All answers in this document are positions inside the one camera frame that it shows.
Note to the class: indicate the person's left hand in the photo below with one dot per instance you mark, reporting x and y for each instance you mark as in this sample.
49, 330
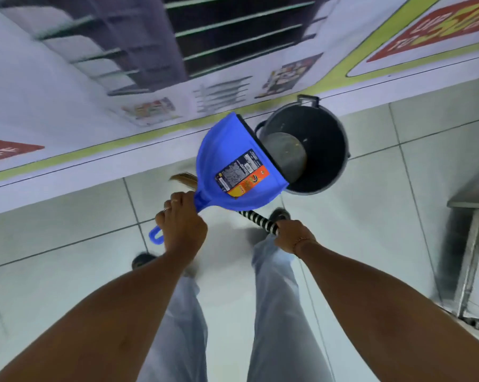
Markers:
183, 230

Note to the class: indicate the person's right hand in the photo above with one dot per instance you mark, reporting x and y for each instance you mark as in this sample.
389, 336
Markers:
293, 236

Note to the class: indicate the person's right fingers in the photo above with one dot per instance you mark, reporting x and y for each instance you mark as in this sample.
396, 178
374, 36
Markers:
286, 228

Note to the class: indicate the person's left fingers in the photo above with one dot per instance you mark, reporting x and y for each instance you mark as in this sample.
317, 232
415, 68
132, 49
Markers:
175, 202

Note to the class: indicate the blue plastic dustpan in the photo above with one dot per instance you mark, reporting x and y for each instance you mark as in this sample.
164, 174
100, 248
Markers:
231, 151

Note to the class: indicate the person's left forearm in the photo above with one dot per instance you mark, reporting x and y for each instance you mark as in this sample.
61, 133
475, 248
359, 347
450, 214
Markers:
116, 326

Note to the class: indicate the person's right forearm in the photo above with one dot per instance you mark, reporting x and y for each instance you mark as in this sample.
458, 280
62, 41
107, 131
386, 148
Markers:
383, 314

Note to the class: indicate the black right shoe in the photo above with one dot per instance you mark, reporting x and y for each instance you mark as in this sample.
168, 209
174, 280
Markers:
281, 214

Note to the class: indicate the black shoe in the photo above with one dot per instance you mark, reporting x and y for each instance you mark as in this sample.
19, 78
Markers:
143, 260
281, 214

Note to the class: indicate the black left shoe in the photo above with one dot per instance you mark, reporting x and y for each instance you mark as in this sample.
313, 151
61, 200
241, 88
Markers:
143, 260

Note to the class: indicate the light blue jeans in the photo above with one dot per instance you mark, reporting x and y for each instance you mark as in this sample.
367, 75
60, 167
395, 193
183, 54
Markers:
279, 314

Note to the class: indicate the black plastic bucket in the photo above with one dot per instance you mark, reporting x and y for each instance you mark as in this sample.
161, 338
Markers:
323, 147

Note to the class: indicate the printed wall banner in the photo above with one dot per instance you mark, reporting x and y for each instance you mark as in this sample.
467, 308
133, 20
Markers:
223, 95

